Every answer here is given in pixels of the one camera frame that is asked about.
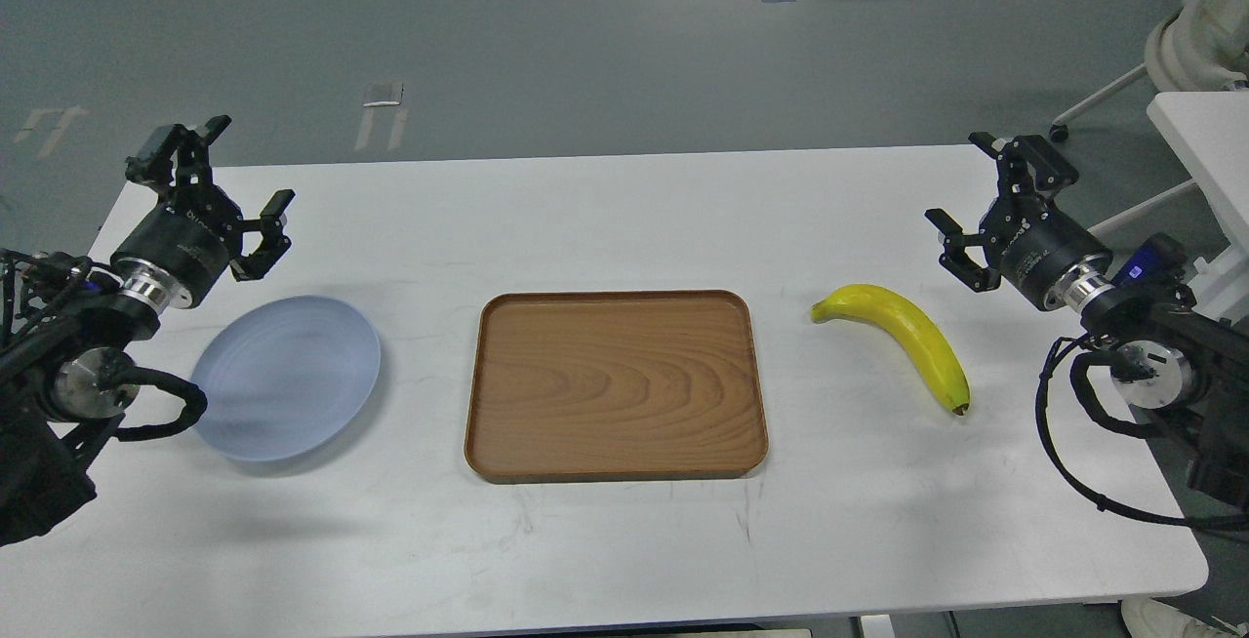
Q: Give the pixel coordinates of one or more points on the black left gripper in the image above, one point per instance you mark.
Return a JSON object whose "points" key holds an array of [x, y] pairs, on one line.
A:
{"points": [[196, 231]]}

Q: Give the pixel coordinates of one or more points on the white chair base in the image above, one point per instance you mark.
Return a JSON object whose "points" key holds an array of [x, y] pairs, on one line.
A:
{"points": [[1201, 48]]}

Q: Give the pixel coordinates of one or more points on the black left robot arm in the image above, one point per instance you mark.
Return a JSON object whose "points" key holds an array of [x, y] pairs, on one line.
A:
{"points": [[68, 384]]}

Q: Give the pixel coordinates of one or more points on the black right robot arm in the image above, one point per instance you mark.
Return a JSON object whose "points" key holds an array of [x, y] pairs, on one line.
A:
{"points": [[1148, 365]]}

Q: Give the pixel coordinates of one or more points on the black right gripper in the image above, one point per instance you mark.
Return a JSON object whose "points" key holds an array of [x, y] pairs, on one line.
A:
{"points": [[1027, 241]]}

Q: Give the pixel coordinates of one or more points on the light blue plate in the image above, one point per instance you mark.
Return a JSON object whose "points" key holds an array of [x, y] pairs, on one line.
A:
{"points": [[285, 378]]}

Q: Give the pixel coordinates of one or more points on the white side table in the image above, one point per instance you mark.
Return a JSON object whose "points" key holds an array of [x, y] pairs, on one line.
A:
{"points": [[1208, 131]]}

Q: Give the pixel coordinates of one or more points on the brown wooden tray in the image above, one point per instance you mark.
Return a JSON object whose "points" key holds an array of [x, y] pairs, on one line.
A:
{"points": [[615, 387]]}

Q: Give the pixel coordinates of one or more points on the white shoe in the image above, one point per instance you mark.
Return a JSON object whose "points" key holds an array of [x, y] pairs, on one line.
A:
{"points": [[1144, 617]]}

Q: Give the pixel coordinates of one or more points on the yellow banana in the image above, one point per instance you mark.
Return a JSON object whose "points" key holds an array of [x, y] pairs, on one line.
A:
{"points": [[928, 350]]}

